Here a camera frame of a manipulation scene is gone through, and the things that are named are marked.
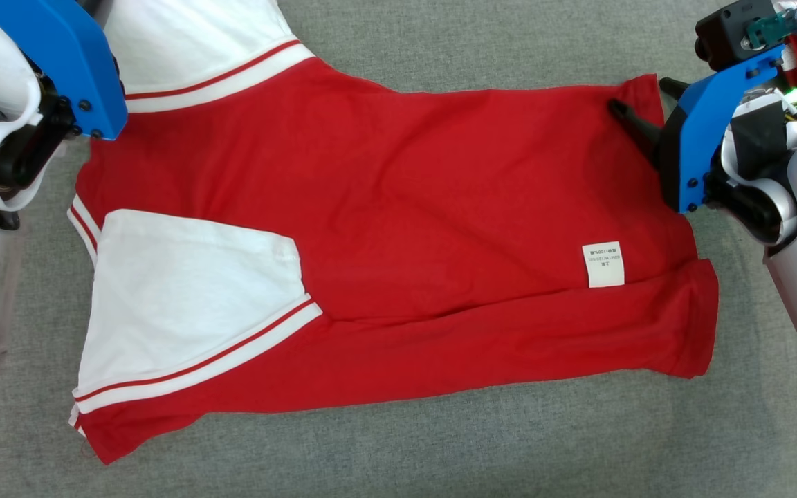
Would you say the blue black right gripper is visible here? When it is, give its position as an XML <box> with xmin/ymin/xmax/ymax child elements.
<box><xmin>607</xmin><ymin>44</ymin><xmax>788</xmax><ymax>215</ymax></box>

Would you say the red and white t-shirt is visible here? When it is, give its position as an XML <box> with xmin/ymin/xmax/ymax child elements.
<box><xmin>66</xmin><ymin>0</ymin><xmax>720</xmax><ymax>465</ymax></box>

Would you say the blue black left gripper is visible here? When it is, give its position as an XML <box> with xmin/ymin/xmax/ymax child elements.
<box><xmin>0</xmin><ymin>0</ymin><xmax>129</xmax><ymax>141</ymax></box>

